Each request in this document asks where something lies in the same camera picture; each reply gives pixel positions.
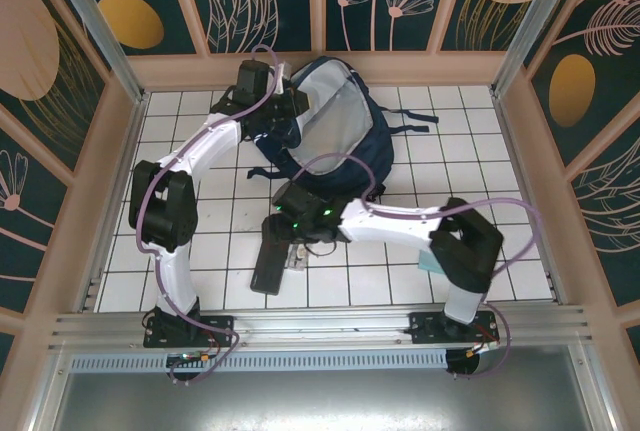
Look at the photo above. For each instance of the small clear supply case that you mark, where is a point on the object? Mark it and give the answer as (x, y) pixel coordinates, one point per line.
(298, 258)

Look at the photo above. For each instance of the black pencil case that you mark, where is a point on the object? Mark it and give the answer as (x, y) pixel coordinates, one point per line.
(270, 266)

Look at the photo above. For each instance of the navy blue backpack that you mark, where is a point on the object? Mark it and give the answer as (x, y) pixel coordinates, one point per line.
(380, 151)

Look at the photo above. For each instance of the light blue notepad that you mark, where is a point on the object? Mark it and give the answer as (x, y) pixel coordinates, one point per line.
(429, 262)

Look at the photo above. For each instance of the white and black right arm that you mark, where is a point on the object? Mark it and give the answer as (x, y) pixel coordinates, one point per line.
(465, 246)

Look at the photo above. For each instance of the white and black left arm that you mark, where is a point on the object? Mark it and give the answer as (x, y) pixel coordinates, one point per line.
(160, 201)

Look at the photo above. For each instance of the small circuit board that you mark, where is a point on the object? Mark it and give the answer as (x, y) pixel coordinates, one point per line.
(187, 357)

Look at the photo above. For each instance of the grey metal sheet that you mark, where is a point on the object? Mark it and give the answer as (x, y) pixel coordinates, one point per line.
(320, 401)

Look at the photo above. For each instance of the aluminium mounting rail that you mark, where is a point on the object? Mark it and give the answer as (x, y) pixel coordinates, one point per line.
(320, 323)

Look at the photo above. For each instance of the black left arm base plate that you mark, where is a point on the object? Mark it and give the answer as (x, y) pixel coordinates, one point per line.
(220, 326)

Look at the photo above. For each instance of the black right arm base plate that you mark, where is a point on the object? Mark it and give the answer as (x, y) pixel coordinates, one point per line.
(425, 326)

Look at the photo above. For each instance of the aluminium corner post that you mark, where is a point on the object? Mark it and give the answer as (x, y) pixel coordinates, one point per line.
(530, 26)
(100, 31)

